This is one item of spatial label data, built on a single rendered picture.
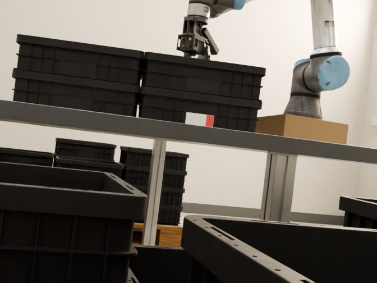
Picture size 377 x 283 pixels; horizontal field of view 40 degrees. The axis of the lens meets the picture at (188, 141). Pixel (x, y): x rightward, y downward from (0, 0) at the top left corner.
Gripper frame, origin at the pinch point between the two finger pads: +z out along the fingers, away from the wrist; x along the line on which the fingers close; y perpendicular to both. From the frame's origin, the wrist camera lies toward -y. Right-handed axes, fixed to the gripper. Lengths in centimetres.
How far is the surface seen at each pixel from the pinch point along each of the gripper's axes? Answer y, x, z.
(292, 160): 16, 47, 23
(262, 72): -7.0, 22.0, -4.1
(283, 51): -330, -144, -84
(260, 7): -305, -162, -123
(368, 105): -409, -79, -42
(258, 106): -7.1, 22.0, 7.1
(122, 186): 95, 64, 28
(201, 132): 41, 35, 19
